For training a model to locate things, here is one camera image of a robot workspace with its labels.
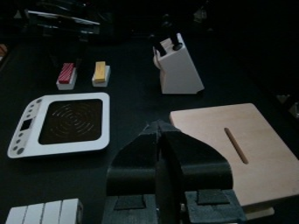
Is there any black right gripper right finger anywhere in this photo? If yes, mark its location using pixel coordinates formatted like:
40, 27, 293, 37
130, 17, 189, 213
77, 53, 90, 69
157, 121, 248, 224

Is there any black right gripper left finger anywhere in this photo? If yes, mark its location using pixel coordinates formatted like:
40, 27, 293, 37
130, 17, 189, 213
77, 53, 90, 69
100, 121, 169, 224

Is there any yellow-topped toy nigiri sushi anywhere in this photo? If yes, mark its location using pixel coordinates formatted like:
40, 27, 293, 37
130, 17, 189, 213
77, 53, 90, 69
90, 60, 110, 88

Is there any red-topped toy nigiri sushi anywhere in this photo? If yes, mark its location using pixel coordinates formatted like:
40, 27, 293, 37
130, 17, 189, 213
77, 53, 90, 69
54, 62, 78, 91

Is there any wooden box with red drawer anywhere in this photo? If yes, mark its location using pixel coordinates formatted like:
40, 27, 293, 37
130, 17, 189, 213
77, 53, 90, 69
168, 102, 299, 221

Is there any white oval tray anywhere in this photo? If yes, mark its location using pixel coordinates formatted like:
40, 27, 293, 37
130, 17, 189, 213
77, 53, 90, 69
5, 92, 110, 159

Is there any white sliced wooden block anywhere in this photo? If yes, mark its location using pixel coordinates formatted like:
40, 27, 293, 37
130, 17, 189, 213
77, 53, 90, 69
4, 198, 84, 224

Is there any white wooden knife block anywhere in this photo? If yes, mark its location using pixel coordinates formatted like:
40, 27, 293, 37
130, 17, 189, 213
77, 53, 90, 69
152, 32, 205, 95

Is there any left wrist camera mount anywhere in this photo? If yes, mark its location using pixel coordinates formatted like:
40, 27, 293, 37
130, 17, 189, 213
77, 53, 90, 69
24, 9, 101, 30

